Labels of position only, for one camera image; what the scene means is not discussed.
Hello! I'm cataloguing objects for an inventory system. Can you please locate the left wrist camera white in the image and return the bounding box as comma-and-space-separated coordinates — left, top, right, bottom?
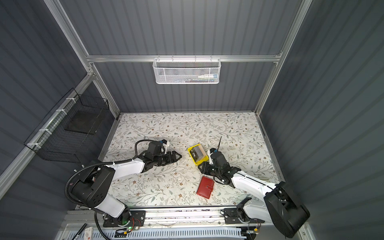
161, 140, 170, 154

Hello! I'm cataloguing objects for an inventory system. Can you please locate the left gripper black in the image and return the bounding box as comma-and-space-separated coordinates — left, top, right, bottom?
153, 150, 182, 166

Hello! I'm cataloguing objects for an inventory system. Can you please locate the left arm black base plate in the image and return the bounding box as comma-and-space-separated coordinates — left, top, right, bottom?
103, 210, 147, 228

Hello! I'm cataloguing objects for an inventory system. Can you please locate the stack of credit cards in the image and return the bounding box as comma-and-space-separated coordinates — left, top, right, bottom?
190, 144, 206, 162

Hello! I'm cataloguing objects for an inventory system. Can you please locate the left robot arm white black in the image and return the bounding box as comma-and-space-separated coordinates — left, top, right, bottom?
64, 140, 182, 226

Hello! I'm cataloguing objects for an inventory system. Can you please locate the black pen on ledge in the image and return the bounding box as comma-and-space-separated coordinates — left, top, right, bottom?
71, 224, 87, 240

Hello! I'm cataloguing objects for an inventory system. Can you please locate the small white red box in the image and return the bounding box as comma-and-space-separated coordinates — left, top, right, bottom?
84, 227, 93, 240

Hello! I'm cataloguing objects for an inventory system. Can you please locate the white slotted cable duct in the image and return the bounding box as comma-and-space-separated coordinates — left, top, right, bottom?
111, 227, 246, 240

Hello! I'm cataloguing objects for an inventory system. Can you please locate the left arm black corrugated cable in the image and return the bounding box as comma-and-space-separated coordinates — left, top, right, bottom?
64, 139, 157, 240

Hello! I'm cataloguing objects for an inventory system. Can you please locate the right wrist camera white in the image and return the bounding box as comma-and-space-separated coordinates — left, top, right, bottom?
207, 148, 217, 165

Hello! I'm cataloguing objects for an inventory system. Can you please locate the yellow plastic card tray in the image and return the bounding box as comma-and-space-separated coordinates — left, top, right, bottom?
188, 144, 209, 166

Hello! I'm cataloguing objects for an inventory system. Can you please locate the white tube in basket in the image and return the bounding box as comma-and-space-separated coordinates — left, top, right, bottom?
198, 74, 219, 81

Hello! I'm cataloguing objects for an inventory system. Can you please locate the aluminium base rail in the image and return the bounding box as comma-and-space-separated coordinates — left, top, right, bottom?
64, 205, 304, 230

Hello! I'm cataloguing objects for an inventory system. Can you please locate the black wire mesh basket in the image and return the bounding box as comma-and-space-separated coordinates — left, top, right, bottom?
24, 90, 110, 165

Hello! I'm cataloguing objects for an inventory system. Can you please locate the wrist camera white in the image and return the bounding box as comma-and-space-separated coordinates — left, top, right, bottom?
207, 148, 217, 165
161, 140, 170, 154

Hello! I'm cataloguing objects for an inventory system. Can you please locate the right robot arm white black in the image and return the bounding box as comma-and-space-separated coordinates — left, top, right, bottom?
198, 149, 311, 239

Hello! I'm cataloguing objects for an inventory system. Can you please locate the red leather card holder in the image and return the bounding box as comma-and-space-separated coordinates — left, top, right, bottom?
197, 177, 215, 199

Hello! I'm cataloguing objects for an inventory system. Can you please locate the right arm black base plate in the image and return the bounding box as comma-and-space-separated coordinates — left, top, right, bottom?
220, 208, 265, 225

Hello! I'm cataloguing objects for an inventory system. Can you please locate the white wire mesh basket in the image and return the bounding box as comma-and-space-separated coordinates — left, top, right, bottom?
153, 60, 222, 85

